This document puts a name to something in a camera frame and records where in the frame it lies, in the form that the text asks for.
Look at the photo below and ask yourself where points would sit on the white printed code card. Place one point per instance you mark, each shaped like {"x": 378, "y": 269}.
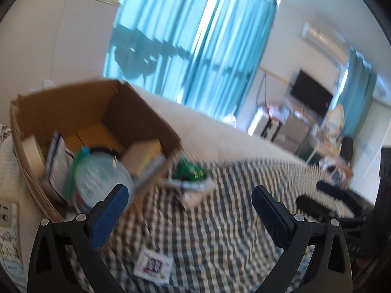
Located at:
{"x": 152, "y": 265}

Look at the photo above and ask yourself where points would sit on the black chair back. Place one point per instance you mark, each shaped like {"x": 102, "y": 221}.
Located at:
{"x": 346, "y": 149}

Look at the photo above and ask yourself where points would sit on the white tape roll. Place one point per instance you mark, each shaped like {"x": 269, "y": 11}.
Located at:
{"x": 32, "y": 152}

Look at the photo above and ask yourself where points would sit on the clear plastic packet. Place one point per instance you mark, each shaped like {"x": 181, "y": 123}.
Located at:
{"x": 100, "y": 177}

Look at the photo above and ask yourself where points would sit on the black wall television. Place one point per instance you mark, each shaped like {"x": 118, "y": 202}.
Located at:
{"x": 311, "y": 93}

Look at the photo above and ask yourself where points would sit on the white suitcase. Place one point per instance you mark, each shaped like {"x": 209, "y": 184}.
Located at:
{"x": 258, "y": 120}

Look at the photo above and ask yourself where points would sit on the white wall air conditioner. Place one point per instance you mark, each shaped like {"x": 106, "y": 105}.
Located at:
{"x": 320, "y": 36}

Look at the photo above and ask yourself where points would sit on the beige medicine box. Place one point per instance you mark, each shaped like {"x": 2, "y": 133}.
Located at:
{"x": 142, "y": 155}

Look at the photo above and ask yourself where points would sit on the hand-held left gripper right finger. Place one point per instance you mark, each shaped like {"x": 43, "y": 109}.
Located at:
{"x": 272, "y": 216}

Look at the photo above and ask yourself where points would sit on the checkered blanket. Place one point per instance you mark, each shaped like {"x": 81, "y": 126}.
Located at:
{"x": 213, "y": 219}

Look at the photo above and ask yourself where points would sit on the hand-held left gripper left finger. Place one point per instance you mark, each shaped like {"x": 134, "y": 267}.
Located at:
{"x": 110, "y": 216}

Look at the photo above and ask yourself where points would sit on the green foil packet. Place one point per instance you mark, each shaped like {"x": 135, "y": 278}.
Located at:
{"x": 189, "y": 169}

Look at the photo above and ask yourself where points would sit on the silver small fridge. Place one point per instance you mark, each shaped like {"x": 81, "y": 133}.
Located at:
{"x": 290, "y": 134}

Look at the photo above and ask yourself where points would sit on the printed plastic packet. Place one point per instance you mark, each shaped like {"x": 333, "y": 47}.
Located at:
{"x": 58, "y": 164}

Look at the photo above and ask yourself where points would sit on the brown cardboard box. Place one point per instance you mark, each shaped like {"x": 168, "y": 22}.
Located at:
{"x": 76, "y": 106}

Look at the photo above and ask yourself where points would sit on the white plastic bag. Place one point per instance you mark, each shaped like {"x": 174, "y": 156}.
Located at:
{"x": 231, "y": 119}

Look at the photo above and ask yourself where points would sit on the wooden chair with clothes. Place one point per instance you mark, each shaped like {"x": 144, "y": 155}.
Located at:
{"x": 334, "y": 168}

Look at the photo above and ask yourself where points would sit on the white quilted bedspread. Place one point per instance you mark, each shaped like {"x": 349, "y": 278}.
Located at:
{"x": 207, "y": 137}

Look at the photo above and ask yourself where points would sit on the printed white pillow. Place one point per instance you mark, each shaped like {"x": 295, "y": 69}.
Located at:
{"x": 9, "y": 241}

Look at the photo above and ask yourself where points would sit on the oval vanity mirror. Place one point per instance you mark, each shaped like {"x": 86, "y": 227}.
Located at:
{"x": 335, "y": 117}

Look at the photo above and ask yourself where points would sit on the narrow teal curtain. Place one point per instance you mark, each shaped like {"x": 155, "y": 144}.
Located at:
{"x": 357, "y": 91}

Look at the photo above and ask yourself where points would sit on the teal window curtain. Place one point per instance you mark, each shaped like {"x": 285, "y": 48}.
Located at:
{"x": 232, "y": 52}
{"x": 146, "y": 36}

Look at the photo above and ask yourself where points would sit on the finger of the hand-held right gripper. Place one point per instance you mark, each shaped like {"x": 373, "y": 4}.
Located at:
{"x": 336, "y": 190}
{"x": 323, "y": 207}

